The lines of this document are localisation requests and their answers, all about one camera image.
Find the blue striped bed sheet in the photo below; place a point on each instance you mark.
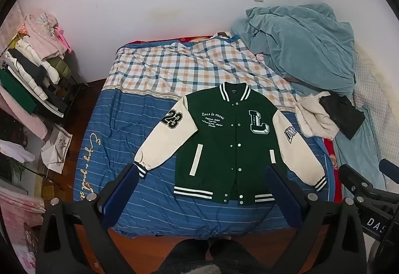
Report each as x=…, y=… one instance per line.
x=131, y=124

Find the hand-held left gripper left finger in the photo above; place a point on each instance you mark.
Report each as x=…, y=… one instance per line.
x=120, y=199

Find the row of hanging clothes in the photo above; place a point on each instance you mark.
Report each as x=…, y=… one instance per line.
x=31, y=53

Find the black garment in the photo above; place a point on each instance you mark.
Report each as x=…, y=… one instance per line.
x=346, y=115

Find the red printed sheet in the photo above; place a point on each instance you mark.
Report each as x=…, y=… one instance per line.
x=332, y=162

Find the plaid bed sheet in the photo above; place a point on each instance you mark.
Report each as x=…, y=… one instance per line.
x=174, y=65

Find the pink floral blanket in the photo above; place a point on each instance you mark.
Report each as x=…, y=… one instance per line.
x=18, y=214

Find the green and cream varsity jacket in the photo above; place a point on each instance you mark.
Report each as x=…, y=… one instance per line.
x=224, y=143

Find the white fleece garment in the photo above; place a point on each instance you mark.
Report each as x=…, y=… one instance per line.
x=314, y=115

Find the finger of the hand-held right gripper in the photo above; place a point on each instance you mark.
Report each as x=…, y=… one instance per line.
x=391, y=167
x=355, y=179

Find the black clothes rack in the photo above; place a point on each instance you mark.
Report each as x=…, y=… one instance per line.
x=76, y=96

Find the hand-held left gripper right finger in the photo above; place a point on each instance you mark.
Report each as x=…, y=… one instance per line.
x=282, y=196

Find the teal blanket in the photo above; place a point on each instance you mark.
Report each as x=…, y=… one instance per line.
x=305, y=40

